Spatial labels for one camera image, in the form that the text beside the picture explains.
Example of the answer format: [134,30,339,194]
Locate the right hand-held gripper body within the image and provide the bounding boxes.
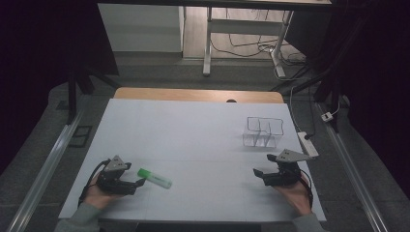
[262,148,314,188]

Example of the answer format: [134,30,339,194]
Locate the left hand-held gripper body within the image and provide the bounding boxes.
[96,155,138,196]

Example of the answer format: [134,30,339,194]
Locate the green-capped clear tube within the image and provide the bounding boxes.
[136,167,174,190]

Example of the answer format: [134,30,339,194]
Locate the clear plastic pen holder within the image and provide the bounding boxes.
[242,116,285,150]

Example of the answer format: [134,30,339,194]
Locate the person's left hand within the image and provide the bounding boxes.
[82,175,125,211]

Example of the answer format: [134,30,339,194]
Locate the person's right hand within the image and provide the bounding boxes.
[273,174,312,217]

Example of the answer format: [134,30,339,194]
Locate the white power strip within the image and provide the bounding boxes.
[296,130,320,159]

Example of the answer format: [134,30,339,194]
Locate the black floor plate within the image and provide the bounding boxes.
[68,125,94,149]

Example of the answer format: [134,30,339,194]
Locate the white table cover sheet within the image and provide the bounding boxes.
[58,98,327,224]

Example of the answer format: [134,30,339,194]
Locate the white cabinet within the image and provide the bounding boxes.
[98,3,186,53]

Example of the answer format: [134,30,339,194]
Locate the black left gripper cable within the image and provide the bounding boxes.
[77,159,112,208]

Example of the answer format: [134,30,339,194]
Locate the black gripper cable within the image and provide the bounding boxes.
[299,172,315,209]
[77,159,112,208]

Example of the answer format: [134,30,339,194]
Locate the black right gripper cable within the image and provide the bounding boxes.
[299,172,315,209]

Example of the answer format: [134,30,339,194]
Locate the aluminium rail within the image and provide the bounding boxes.
[5,104,89,232]
[316,101,392,232]

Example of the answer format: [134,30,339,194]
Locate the black floor cables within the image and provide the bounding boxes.
[211,8,308,81]

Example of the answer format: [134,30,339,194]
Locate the white desk frame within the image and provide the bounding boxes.
[201,6,296,78]

